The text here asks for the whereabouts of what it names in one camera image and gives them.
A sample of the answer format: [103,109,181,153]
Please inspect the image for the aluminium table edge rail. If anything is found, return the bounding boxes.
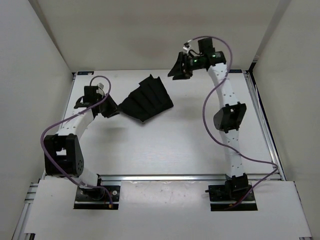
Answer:
[41,173,286,185]

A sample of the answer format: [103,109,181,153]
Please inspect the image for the blue label sticker left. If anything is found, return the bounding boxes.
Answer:
[77,71,94,76]

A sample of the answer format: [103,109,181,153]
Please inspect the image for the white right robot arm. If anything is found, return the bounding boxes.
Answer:
[168,36,249,200]

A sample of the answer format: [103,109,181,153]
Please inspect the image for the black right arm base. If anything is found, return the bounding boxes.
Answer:
[205,173,258,212]

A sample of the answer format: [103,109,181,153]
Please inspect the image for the blue label sticker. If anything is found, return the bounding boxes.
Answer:
[77,71,94,76]
[229,69,243,74]

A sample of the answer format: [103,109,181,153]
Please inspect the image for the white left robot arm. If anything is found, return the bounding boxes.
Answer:
[41,83,119,200]

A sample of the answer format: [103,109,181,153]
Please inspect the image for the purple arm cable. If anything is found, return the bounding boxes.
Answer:
[186,36,279,210]
[40,75,113,205]

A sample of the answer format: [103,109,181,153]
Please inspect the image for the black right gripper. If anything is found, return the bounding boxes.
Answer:
[167,52,205,81]

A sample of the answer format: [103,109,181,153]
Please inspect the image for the white front cover board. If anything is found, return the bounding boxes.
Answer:
[25,179,311,240]

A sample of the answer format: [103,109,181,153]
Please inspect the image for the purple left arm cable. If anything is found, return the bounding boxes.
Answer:
[40,75,113,205]

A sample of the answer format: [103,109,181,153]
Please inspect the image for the black pleated skirt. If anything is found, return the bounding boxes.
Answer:
[119,75,174,122]

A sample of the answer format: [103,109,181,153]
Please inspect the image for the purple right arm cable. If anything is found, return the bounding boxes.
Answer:
[186,36,279,210]

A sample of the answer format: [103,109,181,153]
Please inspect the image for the blue label sticker right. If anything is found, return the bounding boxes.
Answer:
[229,69,243,74]

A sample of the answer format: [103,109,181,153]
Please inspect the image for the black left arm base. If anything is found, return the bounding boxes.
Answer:
[73,185,121,210]

